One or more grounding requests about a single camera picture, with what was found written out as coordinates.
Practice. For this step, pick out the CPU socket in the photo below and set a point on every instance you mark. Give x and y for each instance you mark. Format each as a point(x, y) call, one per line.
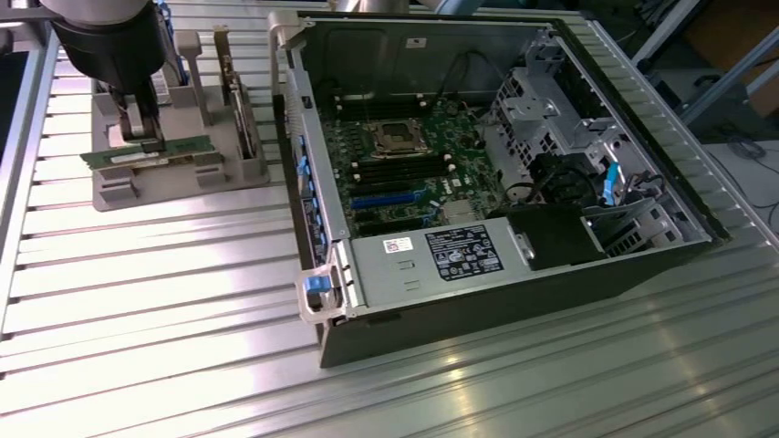
point(400, 138)

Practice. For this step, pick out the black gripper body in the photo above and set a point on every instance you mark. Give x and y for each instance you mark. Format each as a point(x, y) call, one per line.
point(113, 48)

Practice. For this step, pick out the silver chipset heatsink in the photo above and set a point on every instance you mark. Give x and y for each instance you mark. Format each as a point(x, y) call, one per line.
point(458, 211)

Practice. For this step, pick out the green motherboard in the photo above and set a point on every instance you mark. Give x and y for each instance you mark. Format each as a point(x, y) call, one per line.
point(421, 182)

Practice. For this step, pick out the silver metal disk bay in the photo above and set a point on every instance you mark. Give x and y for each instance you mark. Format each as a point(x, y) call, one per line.
point(548, 118)

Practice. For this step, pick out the black open PC case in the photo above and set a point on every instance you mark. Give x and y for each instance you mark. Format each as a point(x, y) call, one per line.
point(488, 292)

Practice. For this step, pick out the green RAM stick white label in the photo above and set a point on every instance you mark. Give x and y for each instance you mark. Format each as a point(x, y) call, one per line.
point(122, 159)

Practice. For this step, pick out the black RAM slot bank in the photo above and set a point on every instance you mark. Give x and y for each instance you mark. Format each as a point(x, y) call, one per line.
point(400, 169)
point(378, 108)

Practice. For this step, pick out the black plastic shroud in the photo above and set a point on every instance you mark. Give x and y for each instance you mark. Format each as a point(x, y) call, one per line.
point(554, 237)

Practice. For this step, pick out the blue expansion slot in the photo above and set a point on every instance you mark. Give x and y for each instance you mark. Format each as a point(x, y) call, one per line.
point(385, 201)

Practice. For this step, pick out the disk drive with blue frame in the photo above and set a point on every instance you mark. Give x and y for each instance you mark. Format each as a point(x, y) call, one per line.
point(174, 59)

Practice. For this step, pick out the grey power supply unit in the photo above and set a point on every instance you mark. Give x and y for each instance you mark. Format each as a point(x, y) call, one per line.
point(438, 260)

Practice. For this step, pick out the aluminium frame desk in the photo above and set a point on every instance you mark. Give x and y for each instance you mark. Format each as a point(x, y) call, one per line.
point(700, 68)

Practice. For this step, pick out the black expansion slot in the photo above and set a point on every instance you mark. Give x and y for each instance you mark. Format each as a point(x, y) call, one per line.
point(390, 222)

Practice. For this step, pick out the grey parts rack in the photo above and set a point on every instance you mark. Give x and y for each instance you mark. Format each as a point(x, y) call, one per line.
point(184, 182)

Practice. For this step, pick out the blue case latch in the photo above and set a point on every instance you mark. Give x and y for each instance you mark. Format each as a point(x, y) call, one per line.
point(316, 285)

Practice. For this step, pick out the graphics card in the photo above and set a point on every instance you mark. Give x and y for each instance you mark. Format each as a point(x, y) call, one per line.
point(240, 105)

